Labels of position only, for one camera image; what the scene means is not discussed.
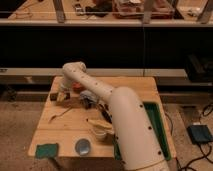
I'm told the green sponge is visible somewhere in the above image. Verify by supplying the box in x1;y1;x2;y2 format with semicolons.
35;143;59;159

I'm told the black eraser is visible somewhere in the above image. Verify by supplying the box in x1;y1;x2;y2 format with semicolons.
50;93;70;101

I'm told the black foot pedal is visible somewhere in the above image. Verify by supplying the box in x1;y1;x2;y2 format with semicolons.
187;125;213;144

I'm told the black handled tool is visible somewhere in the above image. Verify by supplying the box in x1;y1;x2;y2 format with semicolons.
98;104;112;124

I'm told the green plastic tray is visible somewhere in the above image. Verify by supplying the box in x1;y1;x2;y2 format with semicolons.
109;102;171;163

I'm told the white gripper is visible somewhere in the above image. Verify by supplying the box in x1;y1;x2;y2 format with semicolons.
56;77;73;102

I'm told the wooden table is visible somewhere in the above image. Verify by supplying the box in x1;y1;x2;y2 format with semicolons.
27;75;178;171

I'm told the orange bowl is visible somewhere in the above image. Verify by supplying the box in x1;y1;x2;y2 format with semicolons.
73;82;82;91

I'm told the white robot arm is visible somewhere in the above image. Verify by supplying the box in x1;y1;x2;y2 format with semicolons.
60;62;170;171

